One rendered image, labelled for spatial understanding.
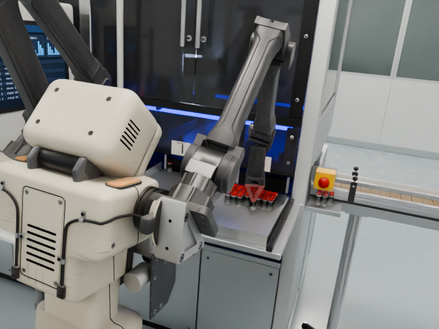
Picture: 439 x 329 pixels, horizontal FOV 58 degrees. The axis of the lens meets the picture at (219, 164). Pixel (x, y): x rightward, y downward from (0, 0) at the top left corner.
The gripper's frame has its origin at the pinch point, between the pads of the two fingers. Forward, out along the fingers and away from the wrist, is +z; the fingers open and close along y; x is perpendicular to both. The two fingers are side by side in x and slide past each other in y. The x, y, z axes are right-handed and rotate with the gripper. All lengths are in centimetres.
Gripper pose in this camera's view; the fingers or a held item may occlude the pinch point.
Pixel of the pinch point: (253, 198)
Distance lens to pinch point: 141.4
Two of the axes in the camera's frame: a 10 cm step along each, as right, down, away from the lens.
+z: -0.5, 9.4, 3.2
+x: -9.9, -0.8, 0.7
